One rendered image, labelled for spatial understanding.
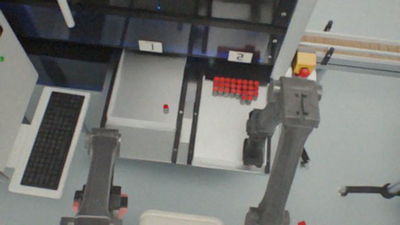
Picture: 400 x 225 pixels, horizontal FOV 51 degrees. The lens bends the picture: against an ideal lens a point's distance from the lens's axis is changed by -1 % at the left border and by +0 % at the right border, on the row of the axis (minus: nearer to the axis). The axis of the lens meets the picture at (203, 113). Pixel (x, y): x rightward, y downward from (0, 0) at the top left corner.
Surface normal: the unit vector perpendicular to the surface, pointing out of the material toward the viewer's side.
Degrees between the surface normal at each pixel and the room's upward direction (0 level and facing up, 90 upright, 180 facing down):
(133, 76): 0
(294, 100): 8
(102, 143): 41
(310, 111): 8
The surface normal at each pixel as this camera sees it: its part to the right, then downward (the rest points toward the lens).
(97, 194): 0.15, -0.91
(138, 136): 0.04, -0.44
